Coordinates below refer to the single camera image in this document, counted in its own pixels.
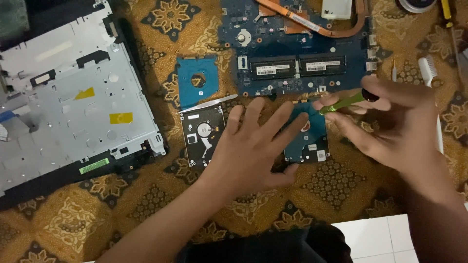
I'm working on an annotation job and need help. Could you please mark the person's right hand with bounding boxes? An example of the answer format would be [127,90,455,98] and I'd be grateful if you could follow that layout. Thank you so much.
[313,75,440,173]

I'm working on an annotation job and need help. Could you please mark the person's left hand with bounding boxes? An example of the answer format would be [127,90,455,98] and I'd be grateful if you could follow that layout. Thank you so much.
[199,96,310,202]

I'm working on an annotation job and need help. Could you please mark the green black screwdriver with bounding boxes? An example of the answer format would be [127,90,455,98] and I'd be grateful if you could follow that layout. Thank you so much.
[309,88,380,117]

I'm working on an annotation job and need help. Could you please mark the hard drive with blue board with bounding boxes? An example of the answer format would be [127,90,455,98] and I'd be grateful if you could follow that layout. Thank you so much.
[283,101,331,164]

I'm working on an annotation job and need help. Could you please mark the black bare hard drive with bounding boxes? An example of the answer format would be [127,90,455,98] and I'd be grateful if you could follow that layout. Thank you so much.
[179,105,228,168]

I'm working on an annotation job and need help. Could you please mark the white toothbrush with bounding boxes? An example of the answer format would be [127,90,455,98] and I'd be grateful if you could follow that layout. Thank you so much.
[418,55,445,155]

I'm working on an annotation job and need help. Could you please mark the flat metal spudger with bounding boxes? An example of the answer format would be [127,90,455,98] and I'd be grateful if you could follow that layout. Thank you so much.
[178,94,239,114]

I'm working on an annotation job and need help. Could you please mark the person's black clothing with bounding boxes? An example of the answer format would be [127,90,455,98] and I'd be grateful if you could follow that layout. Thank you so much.
[175,222,354,263]

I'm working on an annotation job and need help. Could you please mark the black memory module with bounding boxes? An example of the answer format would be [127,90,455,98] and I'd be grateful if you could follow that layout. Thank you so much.
[299,54,347,77]
[250,57,297,80]

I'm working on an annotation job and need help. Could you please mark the blue hard drive circuit board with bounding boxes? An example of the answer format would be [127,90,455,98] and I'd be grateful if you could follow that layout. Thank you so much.
[176,56,220,109]

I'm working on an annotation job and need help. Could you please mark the blue laptop motherboard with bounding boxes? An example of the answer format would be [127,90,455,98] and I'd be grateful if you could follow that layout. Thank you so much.
[219,0,379,98]

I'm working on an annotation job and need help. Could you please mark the yellow black screwdriver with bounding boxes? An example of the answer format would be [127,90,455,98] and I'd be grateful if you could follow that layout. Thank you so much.
[440,0,462,74]

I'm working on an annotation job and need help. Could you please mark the round silver tin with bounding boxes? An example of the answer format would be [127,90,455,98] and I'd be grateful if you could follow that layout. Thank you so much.
[396,0,438,14]

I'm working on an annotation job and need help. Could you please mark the white plastic block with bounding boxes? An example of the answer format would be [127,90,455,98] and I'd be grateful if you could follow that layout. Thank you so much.
[321,0,353,20]

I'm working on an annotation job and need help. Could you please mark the copper heat pipe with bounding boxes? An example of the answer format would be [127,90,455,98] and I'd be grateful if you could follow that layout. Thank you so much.
[255,0,369,38]

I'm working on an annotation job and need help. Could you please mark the brown patterned batik cloth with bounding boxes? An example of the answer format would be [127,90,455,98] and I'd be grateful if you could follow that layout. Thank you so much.
[0,0,468,263]

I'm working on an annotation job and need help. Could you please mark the silver black laptop chassis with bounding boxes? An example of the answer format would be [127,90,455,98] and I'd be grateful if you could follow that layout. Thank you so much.
[0,0,169,212]

